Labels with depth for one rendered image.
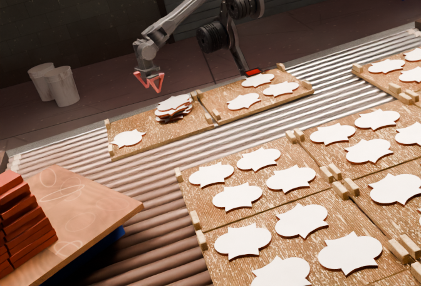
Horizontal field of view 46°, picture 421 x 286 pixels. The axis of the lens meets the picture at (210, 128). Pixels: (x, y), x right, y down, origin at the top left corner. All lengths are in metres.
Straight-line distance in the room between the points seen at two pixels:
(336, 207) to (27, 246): 0.78
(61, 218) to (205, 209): 0.40
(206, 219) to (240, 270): 0.24
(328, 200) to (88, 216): 0.64
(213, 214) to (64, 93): 4.30
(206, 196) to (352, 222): 0.44
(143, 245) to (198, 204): 0.20
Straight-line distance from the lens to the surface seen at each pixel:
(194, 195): 1.50
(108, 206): 1.39
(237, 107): 1.96
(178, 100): 2.05
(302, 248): 1.23
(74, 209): 1.45
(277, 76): 2.20
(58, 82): 5.52
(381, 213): 1.31
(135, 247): 1.41
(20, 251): 1.32
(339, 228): 1.27
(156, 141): 1.89
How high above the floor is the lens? 1.74
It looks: 25 degrees down
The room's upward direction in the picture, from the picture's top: 15 degrees counter-clockwise
